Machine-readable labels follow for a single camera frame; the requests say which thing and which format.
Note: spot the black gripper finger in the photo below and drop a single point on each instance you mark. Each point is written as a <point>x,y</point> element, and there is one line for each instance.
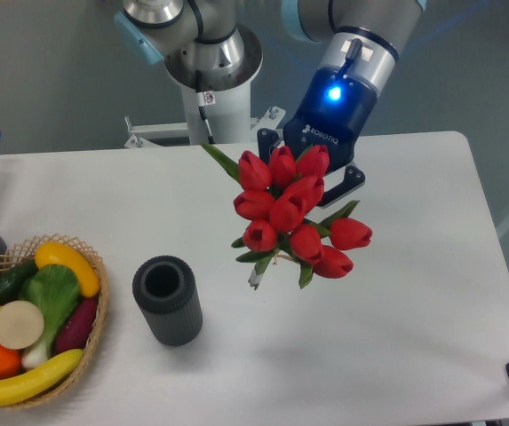
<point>353,178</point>
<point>268,141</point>

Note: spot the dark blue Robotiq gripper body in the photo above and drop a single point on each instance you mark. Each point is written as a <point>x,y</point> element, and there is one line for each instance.
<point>332,113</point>

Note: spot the red tulip bouquet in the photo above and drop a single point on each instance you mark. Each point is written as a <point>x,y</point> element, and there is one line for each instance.
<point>277,195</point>

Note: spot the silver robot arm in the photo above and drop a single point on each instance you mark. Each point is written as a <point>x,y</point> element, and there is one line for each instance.
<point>214,49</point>

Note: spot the dark grey ribbed vase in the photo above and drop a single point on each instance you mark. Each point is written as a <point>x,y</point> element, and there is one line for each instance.
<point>165,291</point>

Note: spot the green bok choy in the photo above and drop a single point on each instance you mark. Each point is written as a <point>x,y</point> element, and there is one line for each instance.
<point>54,290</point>

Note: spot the woven wicker basket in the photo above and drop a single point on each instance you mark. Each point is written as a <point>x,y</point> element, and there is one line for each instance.
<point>25,251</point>

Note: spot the purple sweet potato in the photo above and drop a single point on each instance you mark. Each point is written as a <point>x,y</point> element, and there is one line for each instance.
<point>78,327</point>

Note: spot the green cucumber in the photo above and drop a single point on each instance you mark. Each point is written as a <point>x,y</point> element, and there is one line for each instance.
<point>12,280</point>

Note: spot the beige round radish slice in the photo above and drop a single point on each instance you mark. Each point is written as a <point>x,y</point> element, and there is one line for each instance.
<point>21,324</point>

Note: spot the yellow banana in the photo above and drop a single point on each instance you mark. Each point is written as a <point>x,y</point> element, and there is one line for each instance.
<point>22,387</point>

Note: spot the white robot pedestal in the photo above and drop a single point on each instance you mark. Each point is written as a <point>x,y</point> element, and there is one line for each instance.
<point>228,113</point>

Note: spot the white metal base frame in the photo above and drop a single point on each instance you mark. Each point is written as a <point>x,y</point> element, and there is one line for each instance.
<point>177,134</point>

